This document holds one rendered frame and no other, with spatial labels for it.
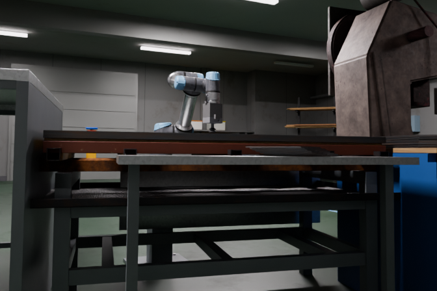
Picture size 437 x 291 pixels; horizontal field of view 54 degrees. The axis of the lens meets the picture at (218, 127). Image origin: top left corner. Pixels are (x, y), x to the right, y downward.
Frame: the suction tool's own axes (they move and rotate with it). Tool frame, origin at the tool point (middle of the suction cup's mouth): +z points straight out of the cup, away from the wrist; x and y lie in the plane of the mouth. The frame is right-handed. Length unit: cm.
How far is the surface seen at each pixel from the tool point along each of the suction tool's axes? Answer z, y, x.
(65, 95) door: -127, 223, 917
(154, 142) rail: 6, -46, -21
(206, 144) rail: 7.0, -25.5, -29.4
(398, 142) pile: 5, 60, -70
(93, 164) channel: 16, -63, 2
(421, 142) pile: 5, 55, -83
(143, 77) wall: -191, 421, 873
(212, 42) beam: -201, 359, 474
